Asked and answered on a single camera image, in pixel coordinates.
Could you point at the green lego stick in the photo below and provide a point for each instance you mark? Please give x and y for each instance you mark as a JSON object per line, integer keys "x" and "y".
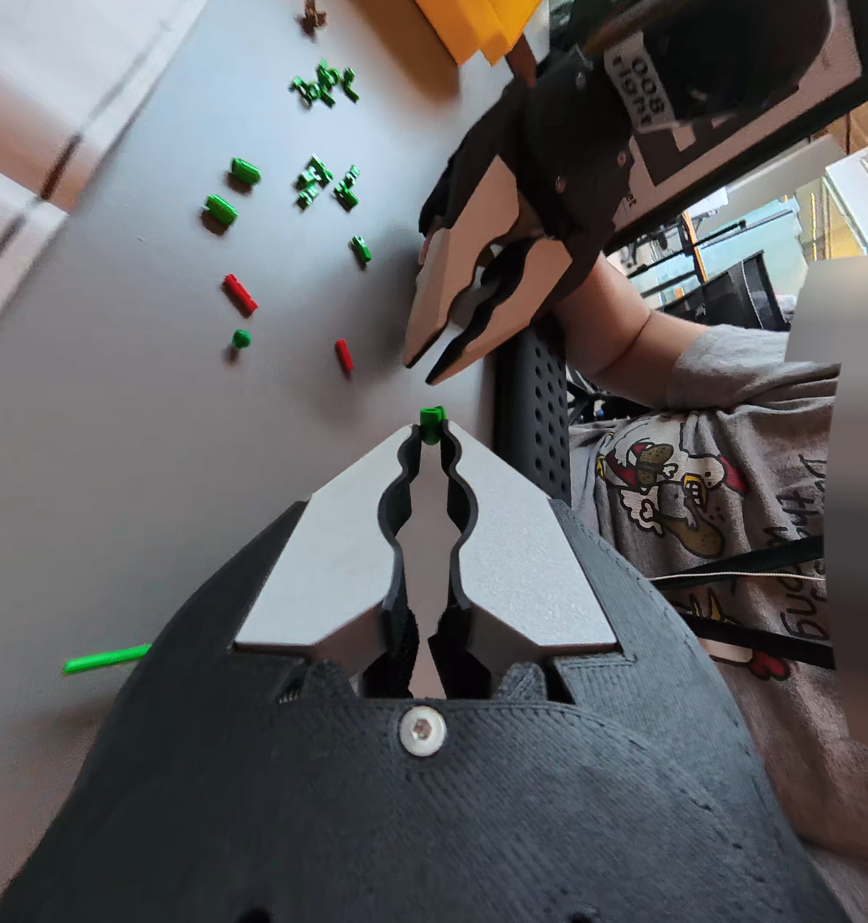
{"x": 106, "y": 660}

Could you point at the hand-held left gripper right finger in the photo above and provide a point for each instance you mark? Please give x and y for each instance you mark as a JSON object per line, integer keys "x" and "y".
{"x": 535, "y": 577}

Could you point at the green lego connector piece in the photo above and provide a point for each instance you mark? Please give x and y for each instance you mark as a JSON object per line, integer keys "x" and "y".
{"x": 360, "y": 249}

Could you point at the red lego pin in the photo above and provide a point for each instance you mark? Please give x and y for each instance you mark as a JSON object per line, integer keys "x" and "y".
{"x": 344, "y": 355}
{"x": 239, "y": 294}

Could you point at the cluster of green lego connectors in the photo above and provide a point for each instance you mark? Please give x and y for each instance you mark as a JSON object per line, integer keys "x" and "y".
{"x": 318, "y": 173}
{"x": 326, "y": 79}

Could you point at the green lego elbow piece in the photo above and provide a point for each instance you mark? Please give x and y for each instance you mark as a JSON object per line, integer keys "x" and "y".
{"x": 429, "y": 425}

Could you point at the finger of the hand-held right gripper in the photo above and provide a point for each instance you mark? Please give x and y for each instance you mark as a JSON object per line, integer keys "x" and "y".
{"x": 535, "y": 281}
{"x": 470, "y": 216}

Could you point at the small green round lego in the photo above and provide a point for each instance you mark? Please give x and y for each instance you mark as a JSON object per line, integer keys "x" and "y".
{"x": 241, "y": 339}

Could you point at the yellow plastic bin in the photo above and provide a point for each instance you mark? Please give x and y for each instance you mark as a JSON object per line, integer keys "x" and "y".
{"x": 470, "y": 21}

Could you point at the small brown lego piece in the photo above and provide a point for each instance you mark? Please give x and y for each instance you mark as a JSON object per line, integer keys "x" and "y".
{"x": 311, "y": 18}

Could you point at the black background desk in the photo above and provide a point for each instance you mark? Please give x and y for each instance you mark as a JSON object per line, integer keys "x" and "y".
{"x": 737, "y": 288}

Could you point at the green round lego brick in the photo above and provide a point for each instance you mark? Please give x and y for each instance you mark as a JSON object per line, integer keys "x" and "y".
{"x": 221, "y": 209}
{"x": 245, "y": 170}

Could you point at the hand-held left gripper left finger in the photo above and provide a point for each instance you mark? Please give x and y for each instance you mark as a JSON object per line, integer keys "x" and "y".
{"x": 318, "y": 577}

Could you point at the person's right forearm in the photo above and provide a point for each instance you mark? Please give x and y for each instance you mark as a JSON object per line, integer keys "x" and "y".
{"x": 621, "y": 339}

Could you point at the black framed marker sign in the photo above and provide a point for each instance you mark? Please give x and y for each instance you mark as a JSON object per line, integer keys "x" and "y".
{"x": 765, "y": 137}

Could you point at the grey printed t-shirt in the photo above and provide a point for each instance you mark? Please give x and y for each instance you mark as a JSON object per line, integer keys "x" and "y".
{"x": 729, "y": 375}

